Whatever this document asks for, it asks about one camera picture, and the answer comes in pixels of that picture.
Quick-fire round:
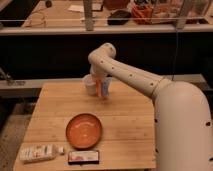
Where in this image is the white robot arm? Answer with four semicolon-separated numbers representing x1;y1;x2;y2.
88;43;213;171

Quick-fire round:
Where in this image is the orange carrot-shaped pepper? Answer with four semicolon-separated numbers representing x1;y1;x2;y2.
96;79;102;97

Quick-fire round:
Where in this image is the metal frame post left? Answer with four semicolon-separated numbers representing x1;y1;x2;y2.
83;0;94;31

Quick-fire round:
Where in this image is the white ceramic cup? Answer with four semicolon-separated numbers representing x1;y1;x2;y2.
82;74;97;96

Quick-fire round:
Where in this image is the black object on bench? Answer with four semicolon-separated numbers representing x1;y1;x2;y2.
107;10;131;25

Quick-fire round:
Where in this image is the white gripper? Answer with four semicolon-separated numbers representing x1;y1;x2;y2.
90;66;108;80

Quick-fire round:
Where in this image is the metal frame post right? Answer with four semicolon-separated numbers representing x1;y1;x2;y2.
175;0;192;30

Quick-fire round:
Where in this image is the black rectangular box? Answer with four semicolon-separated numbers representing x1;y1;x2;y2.
68;150;99;165

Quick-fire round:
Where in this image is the orange plate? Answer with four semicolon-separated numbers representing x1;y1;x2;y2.
66;113;102;149

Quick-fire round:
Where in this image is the white plastic bottle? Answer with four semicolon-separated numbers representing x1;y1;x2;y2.
19;144;65;163

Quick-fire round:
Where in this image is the orange crate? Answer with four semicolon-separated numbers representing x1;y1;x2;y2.
131;5;153;25

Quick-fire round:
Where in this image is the metal frame post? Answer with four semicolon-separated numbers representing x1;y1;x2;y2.
175;0;192;30
83;0;94;31

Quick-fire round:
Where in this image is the white paper sheet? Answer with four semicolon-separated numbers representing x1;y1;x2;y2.
68;5;84;13

